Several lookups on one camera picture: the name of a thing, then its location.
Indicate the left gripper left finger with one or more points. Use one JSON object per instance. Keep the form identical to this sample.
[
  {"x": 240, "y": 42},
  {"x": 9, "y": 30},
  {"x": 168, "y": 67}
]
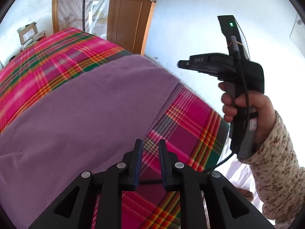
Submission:
[{"x": 94, "y": 200}]

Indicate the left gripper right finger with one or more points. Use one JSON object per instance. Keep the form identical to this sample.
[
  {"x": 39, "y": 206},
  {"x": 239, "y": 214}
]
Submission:
[{"x": 207, "y": 200}]

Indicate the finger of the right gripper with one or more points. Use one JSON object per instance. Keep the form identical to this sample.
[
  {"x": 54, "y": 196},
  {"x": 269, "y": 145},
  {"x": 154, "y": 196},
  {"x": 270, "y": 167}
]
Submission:
[{"x": 184, "y": 64}]

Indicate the purple fleece garment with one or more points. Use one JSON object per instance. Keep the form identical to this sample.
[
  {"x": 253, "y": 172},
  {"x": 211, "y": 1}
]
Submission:
[{"x": 87, "y": 123}]

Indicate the floral sleeve forearm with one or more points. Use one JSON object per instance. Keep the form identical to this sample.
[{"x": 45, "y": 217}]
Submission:
[{"x": 279, "y": 179}]

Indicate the person's right hand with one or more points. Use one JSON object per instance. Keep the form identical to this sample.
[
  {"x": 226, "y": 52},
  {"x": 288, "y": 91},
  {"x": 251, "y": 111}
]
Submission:
[{"x": 264, "y": 107}]

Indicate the pink plaid bed cover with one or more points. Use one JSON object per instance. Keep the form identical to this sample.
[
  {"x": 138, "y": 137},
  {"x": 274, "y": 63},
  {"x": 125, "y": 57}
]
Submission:
[{"x": 190, "y": 127}]

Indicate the wooden door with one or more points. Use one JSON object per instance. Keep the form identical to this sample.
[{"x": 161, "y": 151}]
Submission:
[{"x": 129, "y": 23}]

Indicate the curtain with cartoon prints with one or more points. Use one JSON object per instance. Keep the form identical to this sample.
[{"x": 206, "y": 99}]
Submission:
[{"x": 90, "y": 16}]

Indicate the cardboard box with label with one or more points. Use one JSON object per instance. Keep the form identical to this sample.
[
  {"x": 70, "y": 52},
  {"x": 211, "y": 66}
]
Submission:
[{"x": 27, "y": 32}]

